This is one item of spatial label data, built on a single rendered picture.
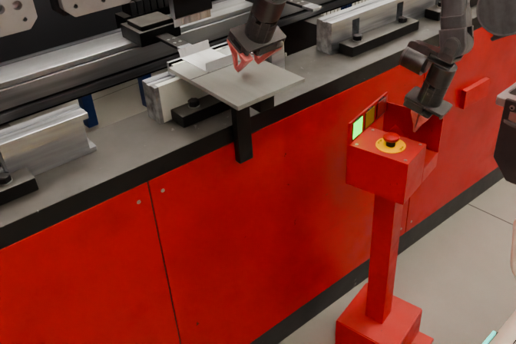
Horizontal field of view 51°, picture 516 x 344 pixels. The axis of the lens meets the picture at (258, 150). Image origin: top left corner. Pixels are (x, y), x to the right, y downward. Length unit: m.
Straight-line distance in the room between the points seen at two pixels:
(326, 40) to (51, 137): 0.81
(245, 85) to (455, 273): 1.29
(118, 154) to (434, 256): 1.39
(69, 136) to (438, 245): 1.53
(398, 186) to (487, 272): 0.94
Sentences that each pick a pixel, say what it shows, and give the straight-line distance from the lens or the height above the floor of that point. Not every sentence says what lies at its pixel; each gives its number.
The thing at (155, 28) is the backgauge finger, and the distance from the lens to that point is 1.45.
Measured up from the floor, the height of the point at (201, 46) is 1.01.
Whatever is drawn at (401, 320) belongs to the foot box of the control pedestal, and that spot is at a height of 0.12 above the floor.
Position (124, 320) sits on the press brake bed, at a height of 0.49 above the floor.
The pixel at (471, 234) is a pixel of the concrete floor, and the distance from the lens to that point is 2.35.
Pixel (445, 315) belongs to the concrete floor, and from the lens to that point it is 2.02.
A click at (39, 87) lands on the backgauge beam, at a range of 1.42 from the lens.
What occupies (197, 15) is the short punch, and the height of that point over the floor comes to 1.09.
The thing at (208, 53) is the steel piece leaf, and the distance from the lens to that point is 1.32.
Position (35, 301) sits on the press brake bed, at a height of 0.67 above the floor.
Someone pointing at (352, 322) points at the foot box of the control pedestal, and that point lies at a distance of 1.80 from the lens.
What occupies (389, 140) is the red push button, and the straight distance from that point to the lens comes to 1.33.
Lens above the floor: 1.50
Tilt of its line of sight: 33 degrees down
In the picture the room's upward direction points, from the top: 4 degrees counter-clockwise
